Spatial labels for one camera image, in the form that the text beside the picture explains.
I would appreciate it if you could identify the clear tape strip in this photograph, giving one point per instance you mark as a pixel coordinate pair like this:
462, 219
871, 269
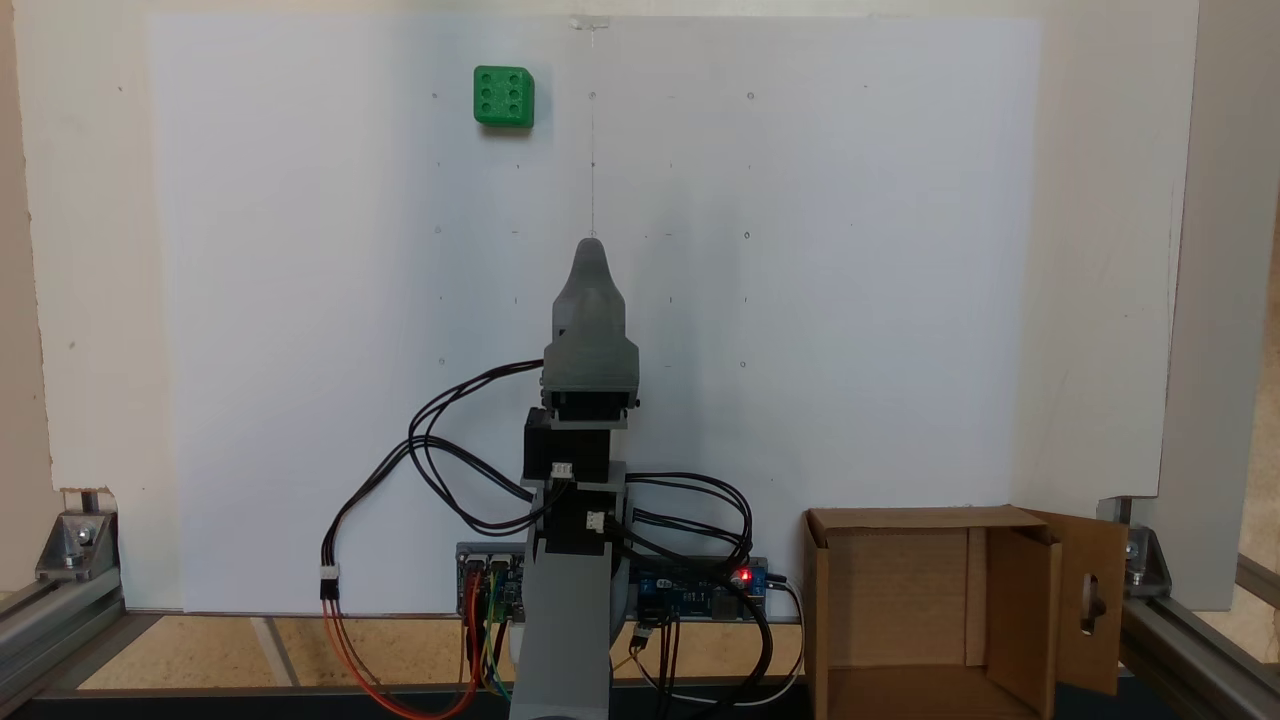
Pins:
590, 21

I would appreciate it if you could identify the aluminium frame post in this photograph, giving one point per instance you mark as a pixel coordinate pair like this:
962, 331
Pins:
1230, 300
15, 300

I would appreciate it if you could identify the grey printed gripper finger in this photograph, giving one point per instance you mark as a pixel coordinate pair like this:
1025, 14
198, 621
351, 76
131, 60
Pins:
590, 300

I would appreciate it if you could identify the grey circuit board tray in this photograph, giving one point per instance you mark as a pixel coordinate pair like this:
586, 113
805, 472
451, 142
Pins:
700, 560

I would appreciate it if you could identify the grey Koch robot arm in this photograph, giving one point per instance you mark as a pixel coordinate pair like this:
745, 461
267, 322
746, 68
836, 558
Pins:
565, 620

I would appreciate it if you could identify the green die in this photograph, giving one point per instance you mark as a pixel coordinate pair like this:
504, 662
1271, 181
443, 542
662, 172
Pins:
503, 97

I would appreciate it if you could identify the blue power board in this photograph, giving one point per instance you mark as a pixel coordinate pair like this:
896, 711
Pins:
690, 590

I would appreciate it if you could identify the open cardboard box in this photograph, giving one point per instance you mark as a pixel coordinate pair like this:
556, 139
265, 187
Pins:
900, 600

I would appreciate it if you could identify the aluminium frame rail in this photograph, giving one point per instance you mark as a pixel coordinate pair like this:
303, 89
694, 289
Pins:
1190, 650
50, 630

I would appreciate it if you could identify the aluminium corner bracket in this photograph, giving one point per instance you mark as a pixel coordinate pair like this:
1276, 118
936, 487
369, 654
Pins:
1145, 560
78, 545

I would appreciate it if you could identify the blue motor driver board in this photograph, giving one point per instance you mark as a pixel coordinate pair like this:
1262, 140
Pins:
505, 600

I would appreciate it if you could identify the white paper sheet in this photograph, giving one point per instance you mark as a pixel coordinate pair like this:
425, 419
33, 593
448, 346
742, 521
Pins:
300, 300

